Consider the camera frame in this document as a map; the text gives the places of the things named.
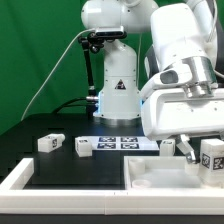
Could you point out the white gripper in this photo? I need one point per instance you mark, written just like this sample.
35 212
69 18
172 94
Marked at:
169 113

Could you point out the white square table top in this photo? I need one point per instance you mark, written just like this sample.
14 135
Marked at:
144 172

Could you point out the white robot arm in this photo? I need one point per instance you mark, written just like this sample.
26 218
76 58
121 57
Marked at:
162 66

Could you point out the white fiducial marker sheet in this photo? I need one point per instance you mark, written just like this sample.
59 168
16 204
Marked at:
122 143

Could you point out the white U-shaped obstacle fence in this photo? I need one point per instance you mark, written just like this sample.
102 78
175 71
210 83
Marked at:
15 199

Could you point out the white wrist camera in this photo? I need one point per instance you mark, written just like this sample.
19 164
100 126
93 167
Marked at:
177 76

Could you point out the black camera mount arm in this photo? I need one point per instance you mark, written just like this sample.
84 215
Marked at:
89 45

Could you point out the grey mounted camera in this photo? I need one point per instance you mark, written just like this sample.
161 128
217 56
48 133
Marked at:
110 32

